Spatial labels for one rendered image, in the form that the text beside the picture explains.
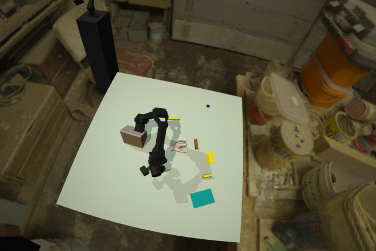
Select teal flat rectangular plate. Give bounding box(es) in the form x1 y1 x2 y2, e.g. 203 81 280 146
190 189 215 208

